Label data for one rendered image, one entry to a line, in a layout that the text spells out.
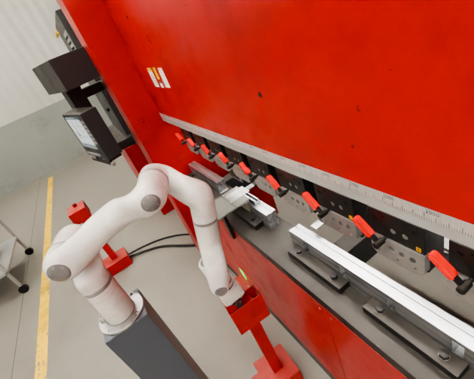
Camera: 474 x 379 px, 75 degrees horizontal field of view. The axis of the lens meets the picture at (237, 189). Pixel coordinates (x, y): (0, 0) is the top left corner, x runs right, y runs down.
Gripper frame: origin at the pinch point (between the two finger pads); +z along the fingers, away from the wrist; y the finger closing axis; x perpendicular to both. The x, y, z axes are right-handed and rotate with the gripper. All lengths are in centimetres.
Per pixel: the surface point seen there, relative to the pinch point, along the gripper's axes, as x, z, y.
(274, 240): -11.8, -6.8, -31.1
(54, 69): -138, -112, 11
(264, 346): -2.2, 39.5, 2.1
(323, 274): 22.5, -9.6, -33.1
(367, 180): 47, -61, -43
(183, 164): -129, -17, -25
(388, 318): 50, -9, -36
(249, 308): 4.8, 0.6, -2.6
